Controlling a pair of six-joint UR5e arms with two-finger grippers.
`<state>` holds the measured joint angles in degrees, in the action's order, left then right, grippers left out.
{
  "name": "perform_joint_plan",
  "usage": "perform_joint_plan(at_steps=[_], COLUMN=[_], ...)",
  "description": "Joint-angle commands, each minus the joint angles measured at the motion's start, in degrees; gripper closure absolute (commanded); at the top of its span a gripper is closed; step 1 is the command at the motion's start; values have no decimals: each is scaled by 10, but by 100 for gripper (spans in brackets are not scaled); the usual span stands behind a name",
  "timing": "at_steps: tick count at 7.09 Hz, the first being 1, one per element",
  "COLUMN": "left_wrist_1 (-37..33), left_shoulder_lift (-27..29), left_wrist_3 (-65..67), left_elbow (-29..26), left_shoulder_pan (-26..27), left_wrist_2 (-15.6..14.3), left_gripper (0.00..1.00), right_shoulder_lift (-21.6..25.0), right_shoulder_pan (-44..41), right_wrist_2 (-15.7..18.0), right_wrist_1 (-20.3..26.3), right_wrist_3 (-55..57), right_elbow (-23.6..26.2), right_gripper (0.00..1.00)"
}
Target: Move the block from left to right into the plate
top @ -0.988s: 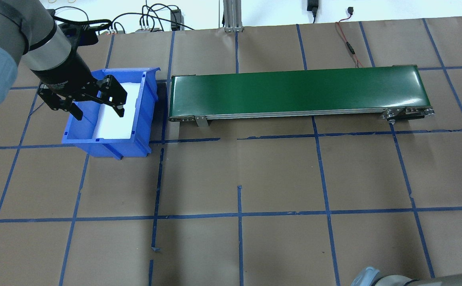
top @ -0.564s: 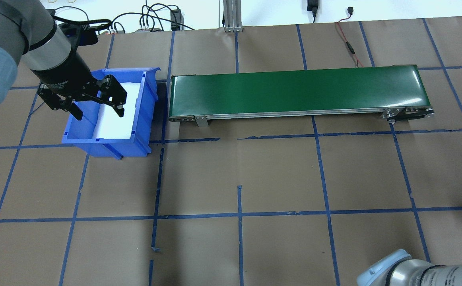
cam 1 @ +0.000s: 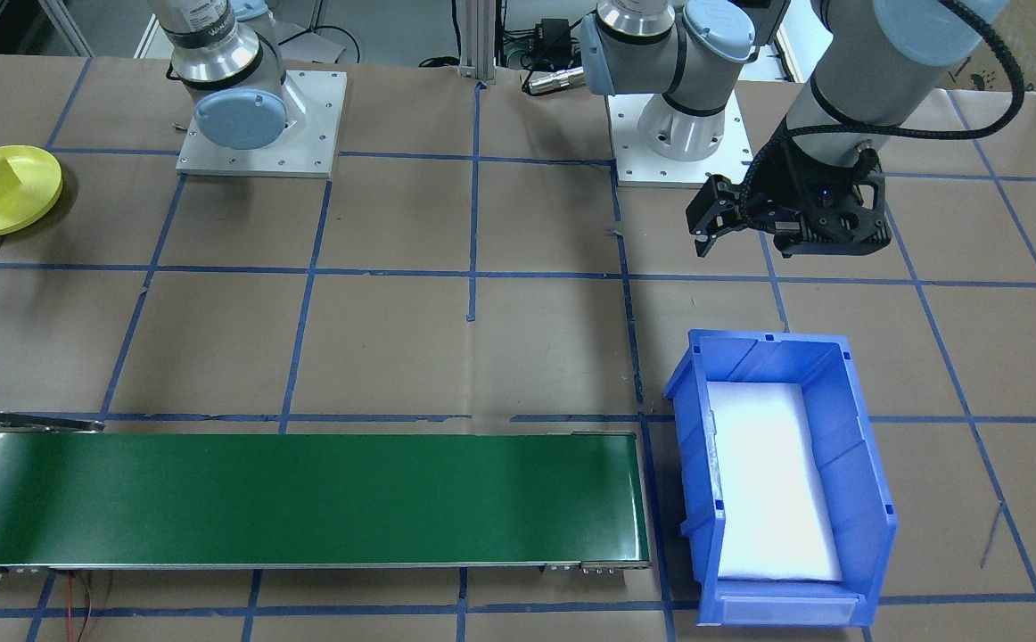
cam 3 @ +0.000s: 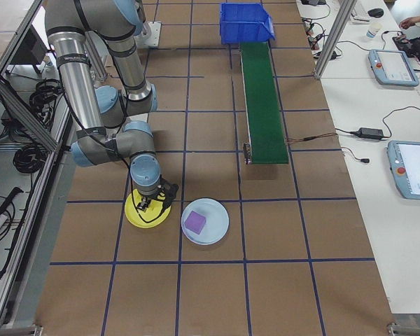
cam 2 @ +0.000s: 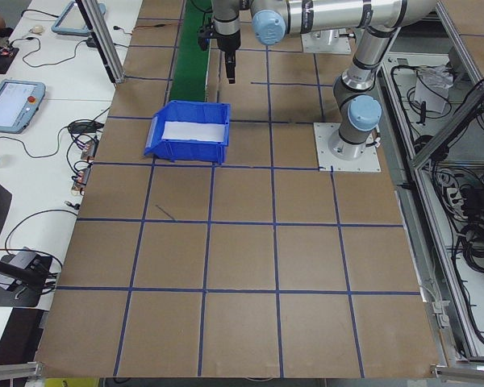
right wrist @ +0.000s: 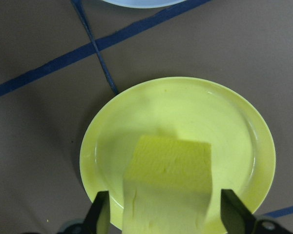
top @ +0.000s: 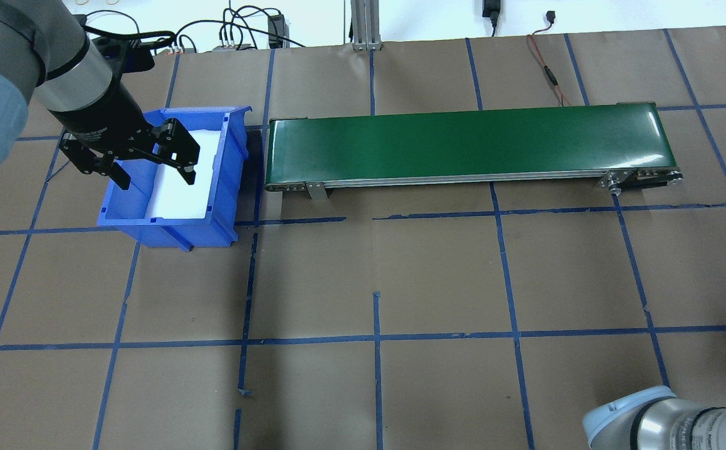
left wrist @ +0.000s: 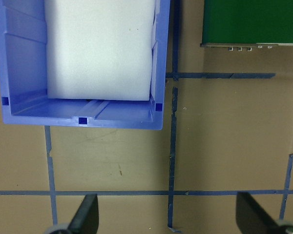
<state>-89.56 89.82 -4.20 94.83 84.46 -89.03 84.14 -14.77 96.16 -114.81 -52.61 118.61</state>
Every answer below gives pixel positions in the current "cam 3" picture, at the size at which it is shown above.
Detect purple foam block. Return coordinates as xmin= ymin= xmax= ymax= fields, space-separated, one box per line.
xmin=184 ymin=210 xmax=207 ymax=235

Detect yellow plate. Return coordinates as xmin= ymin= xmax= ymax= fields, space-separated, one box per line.
xmin=125 ymin=188 xmax=173 ymax=230

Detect light blue plate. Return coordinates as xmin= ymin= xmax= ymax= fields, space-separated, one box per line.
xmin=181 ymin=197 xmax=230 ymax=246

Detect bystander bare hand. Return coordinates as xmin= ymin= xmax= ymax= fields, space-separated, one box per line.
xmin=398 ymin=15 xmax=420 ymax=30

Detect green conveyor belt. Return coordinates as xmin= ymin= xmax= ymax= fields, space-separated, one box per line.
xmin=238 ymin=41 xmax=291 ymax=166

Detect aluminium corner bar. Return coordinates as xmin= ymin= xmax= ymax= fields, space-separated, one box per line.
xmin=386 ymin=314 xmax=420 ymax=336
xmin=10 ymin=323 xmax=43 ymax=336

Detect blue plastic storage bin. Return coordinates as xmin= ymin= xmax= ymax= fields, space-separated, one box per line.
xmin=218 ymin=1 xmax=277 ymax=46

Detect black electronics box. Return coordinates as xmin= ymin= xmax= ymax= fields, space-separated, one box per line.
xmin=12 ymin=24 xmax=50 ymax=67

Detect black power adapter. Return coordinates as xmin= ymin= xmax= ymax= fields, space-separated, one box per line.
xmin=356 ymin=127 xmax=386 ymax=140

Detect light blue teach pendant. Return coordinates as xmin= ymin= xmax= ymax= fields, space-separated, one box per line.
xmin=386 ymin=139 xmax=420 ymax=201
xmin=367 ymin=48 xmax=420 ymax=88

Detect white keyboard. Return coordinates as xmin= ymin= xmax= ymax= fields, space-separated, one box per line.
xmin=351 ymin=1 xmax=370 ymax=22

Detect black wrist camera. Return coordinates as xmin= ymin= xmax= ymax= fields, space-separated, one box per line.
xmin=157 ymin=177 xmax=181 ymax=215

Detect coiled black cable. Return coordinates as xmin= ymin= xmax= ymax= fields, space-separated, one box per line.
xmin=13 ymin=143 xmax=45 ymax=174
xmin=29 ymin=78 xmax=73 ymax=113

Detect black handle tool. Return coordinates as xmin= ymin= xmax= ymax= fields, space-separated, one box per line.
xmin=0 ymin=187 xmax=25 ymax=218

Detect aluminium upright post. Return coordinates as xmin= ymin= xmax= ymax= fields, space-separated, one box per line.
xmin=85 ymin=29 xmax=109 ymax=82
xmin=314 ymin=0 xmax=358 ymax=81

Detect V-shaped metal bar frame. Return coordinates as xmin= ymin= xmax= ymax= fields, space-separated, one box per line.
xmin=0 ymin=0 xmax=92 ymax=330

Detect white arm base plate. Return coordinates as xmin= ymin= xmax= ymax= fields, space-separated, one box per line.
xmin=143 ymin=20 xmax=162 ymax=49

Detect red conveyor wires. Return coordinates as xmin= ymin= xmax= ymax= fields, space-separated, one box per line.
xmin=286 ymin=134 xmax=338 ymax=144

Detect black cable with plug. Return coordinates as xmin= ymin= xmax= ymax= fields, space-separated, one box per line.
xmin=341 ymin=146 xmax=371 ymax=165

